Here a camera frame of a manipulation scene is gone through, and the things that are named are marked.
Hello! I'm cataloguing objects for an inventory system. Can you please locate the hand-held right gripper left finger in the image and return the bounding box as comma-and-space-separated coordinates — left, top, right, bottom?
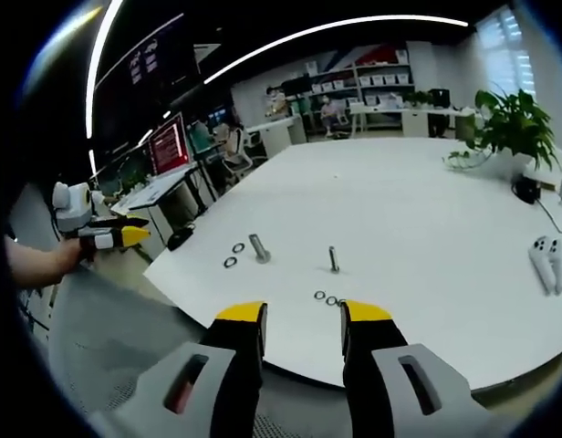
87, 300, 268, 438

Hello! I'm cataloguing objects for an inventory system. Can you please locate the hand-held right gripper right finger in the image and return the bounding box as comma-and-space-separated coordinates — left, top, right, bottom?
338, 299, 505, 438

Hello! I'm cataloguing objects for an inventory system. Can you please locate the thick threaded stud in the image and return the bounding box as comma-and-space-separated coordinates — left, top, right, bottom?
247, 233, 272, 265

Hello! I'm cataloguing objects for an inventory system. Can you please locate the person's left hand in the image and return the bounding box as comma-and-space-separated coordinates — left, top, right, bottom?
56, 237, 98, 276

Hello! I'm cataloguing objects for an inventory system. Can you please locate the white office desk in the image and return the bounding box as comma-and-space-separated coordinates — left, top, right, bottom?
110, 162, 208, 247

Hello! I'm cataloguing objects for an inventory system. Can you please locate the small black object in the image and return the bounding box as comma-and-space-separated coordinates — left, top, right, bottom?
165, 225, 196, 252

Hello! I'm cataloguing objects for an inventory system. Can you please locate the red computer monitor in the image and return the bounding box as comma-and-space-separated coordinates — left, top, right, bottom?
147, 113, 192, 177

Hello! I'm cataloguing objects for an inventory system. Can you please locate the grey mesh chair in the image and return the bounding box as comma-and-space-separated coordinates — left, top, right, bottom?
47, 266, 212, 414

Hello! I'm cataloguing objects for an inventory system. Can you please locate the white office chair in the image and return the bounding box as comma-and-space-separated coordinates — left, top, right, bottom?
222, 126, 255, 184

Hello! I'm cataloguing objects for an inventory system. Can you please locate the curved ceiling light strip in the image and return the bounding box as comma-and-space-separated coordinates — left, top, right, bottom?
203, 15, 470, 86
84, 0, 125, 141

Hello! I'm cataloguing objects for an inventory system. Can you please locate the white handheld controller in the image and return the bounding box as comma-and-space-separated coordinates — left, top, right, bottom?
547, 237, 562, 294
528, 235, 556, 296

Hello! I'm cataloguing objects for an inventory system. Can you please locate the small black device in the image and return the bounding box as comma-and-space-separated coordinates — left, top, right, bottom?
511, 175, 543, 205

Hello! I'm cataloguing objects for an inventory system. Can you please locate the long white counter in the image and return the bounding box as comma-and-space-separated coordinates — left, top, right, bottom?
348, 101, 476, 139

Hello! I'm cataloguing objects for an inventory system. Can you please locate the white storage shelf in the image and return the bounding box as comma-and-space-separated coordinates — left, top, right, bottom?
304, 48, 416, 130

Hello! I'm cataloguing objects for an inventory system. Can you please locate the green potted plant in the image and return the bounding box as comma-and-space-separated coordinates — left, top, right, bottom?
443, 88, 561, 171

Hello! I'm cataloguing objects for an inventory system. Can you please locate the dark wall screen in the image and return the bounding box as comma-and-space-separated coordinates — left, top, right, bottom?
94, 12, 201, 90

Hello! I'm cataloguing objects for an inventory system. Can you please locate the thin cable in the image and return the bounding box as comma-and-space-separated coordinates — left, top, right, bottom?
535, 196, 562, 235

